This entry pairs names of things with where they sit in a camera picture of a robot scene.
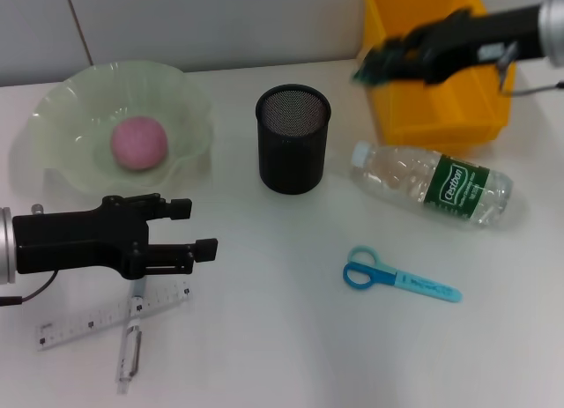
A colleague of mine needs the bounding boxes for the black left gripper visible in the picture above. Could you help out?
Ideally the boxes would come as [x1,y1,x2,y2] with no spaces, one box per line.
[11,195,219,280]

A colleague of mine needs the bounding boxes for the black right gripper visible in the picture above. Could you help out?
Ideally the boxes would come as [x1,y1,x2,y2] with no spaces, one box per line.
[383,4,548,85]

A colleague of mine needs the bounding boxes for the pink peach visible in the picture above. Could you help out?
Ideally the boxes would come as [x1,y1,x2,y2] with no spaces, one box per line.
[109,115,169,174]

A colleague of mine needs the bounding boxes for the clear green-label water bottle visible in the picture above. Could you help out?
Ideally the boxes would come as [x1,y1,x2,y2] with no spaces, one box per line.
[350,139,515,228]

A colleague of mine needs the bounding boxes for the black mesh pen holder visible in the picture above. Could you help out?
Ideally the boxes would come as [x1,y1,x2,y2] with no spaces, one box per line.
[254,85,331,195]

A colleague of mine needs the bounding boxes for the grey clear ballpoint pen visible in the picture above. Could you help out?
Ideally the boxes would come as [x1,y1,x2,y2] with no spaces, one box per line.
[115,275,149,395]

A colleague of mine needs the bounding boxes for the transparent plastic ruler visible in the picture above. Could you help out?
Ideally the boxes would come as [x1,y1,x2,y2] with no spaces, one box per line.
[34,278,194,353]

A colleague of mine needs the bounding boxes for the pale green glass fruit plate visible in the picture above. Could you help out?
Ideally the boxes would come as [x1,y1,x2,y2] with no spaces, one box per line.
[26,60,217,196]

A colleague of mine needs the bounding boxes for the blue plastic scissors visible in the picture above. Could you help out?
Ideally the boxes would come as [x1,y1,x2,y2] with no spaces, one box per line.
[342,244,464,304]

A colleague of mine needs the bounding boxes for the yellow plastic bin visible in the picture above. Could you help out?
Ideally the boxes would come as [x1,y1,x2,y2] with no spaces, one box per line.
[360,0,516,153]

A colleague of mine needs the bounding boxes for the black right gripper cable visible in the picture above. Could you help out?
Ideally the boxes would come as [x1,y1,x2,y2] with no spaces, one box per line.
[496,41,564,99]

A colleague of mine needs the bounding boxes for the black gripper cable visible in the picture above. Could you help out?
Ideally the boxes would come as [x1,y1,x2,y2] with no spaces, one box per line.
[496,41,564,99]
[0,271,61,307]

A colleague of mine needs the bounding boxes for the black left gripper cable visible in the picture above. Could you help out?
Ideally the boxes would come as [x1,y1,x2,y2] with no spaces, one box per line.
[0,271,61,307]

